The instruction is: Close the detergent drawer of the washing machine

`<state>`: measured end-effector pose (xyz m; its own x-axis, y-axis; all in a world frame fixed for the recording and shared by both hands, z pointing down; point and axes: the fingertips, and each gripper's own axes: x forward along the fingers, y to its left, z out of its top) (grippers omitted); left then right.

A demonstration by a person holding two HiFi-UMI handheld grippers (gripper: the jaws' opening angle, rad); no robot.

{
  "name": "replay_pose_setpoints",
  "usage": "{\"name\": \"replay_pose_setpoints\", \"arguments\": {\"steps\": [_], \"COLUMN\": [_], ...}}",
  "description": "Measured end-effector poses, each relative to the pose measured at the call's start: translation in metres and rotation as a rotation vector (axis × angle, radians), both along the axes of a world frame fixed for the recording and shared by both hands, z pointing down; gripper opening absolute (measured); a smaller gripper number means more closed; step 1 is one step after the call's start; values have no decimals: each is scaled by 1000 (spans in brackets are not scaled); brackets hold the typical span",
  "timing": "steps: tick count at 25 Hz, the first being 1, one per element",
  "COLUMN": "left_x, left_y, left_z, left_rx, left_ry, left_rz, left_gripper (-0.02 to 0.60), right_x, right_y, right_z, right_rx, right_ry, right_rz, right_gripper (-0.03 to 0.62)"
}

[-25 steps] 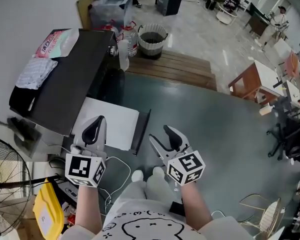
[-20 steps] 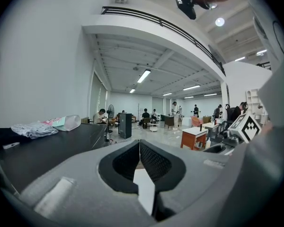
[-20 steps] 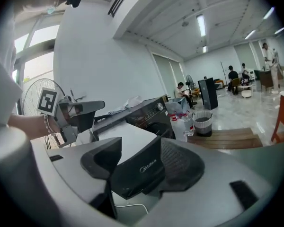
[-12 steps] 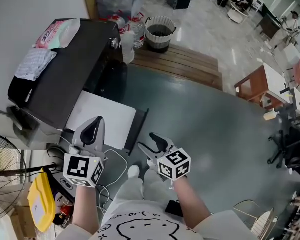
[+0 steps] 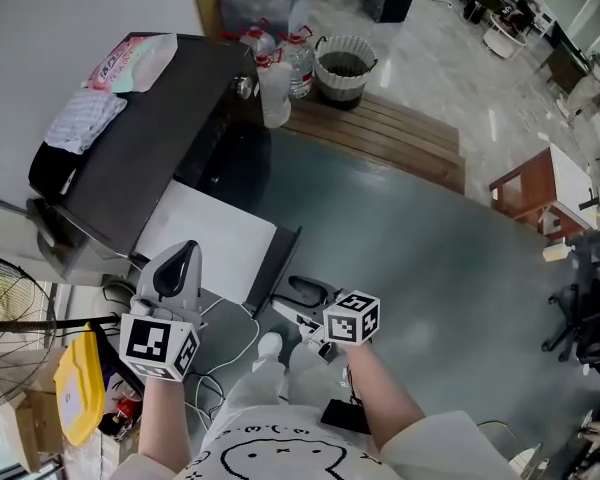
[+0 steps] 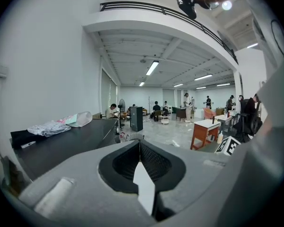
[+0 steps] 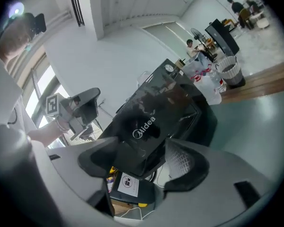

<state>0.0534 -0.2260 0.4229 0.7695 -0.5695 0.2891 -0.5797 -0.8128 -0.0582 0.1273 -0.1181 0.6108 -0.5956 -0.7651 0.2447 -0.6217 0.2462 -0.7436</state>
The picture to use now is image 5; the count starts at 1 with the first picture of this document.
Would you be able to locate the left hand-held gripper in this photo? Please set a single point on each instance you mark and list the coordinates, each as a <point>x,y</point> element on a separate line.
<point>147,343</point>

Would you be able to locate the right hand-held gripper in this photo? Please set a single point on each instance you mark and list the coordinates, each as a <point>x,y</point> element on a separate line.
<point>350,325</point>

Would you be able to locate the person's right forearm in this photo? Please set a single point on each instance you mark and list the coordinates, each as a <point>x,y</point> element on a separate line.
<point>380,393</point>

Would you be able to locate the person's left forearm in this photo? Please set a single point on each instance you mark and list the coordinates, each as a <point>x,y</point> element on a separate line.
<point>162,418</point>

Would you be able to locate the person's white shoe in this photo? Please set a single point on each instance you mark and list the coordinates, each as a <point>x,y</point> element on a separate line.
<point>270,344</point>

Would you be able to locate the person's white trousers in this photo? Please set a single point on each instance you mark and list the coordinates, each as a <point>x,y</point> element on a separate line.
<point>260,383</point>

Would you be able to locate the black waist pouch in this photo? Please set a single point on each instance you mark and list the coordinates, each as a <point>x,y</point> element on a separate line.
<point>345,415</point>

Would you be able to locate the red can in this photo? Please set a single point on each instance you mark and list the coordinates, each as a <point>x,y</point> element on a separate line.
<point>129,405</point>

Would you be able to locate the yellow lidded bin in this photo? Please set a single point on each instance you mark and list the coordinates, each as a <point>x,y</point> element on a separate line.
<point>80,388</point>

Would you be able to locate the large black standing fan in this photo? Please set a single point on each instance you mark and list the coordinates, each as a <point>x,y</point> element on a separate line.
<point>30,324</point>

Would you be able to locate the person's white printed shirt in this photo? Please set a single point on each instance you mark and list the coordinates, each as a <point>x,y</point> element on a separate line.
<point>290,448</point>

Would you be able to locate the black cabinet table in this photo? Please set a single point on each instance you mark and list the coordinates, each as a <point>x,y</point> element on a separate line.
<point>155,133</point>

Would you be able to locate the black folded cloth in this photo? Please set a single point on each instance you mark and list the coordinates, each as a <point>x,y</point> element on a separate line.
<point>52,173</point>

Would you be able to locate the wooden slatted platform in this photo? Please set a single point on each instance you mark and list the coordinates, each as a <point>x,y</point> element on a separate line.
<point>380,138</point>

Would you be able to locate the checked folded cloth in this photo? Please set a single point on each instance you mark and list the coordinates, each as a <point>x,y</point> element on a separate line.
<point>82,120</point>

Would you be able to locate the large cardboard box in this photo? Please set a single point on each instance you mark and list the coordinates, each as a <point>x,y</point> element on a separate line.
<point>40,418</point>

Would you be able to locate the silver washing machine knob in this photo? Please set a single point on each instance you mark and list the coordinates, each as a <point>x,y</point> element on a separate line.
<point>244,87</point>

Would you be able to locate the pink green plastic packet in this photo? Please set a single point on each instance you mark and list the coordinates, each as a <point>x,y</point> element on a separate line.
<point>130,63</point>

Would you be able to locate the trash bin with white liner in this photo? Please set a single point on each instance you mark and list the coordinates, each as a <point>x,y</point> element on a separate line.
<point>345,70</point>

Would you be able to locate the red-brown wooden chair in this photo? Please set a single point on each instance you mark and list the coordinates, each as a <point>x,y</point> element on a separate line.
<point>530,178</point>

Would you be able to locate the black office chair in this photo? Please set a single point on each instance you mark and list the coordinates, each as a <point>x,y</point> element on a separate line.
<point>590,323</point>

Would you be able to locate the clear plastic storage box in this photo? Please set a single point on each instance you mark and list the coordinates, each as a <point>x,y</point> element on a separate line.
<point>265,3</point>

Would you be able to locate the round white side table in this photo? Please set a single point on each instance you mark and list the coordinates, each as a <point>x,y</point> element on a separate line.
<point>505,43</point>

